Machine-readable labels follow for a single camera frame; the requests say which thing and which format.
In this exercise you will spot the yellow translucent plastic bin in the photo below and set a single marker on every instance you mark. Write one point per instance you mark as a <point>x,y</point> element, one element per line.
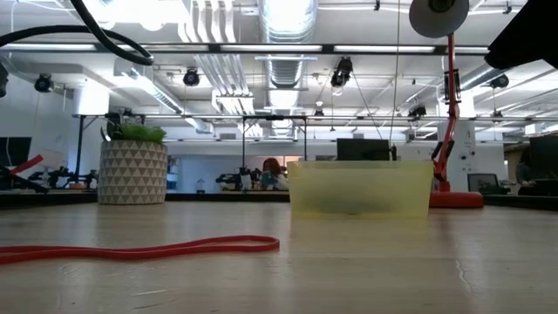
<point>362,192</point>

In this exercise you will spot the black background robot arm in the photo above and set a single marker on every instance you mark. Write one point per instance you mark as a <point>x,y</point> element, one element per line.
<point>56,178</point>
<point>233,179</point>

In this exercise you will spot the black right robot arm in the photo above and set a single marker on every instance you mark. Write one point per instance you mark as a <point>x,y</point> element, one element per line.
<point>527,39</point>

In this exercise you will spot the red rubber band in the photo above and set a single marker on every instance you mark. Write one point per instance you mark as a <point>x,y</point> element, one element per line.
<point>244,244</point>

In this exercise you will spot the person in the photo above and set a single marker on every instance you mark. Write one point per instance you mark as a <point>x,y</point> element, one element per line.
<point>272,172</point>
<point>524,168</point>

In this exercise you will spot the black computer monitor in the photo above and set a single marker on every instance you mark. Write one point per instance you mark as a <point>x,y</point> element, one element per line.
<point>545,157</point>
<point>481,182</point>
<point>362,149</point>
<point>15,150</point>

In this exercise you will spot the succulent in white patterned pot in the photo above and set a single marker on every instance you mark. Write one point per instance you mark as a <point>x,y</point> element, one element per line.
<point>131,174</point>

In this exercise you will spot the red desk lamp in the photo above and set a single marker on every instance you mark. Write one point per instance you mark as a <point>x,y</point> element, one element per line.
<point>453,200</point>

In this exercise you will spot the red background strut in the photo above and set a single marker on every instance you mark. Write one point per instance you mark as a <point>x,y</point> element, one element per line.
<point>27,164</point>

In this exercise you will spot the black ceiling camera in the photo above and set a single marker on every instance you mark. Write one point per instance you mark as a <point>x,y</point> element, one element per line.
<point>417,111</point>
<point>342,72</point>
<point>191,77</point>
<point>43,83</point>
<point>499,81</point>

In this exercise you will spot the long ceiling light rail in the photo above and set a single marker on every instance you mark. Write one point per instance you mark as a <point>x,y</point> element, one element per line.
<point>383,49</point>

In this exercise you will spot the black aluminium table frame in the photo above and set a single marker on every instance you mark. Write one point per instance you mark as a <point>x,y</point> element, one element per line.
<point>43,198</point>

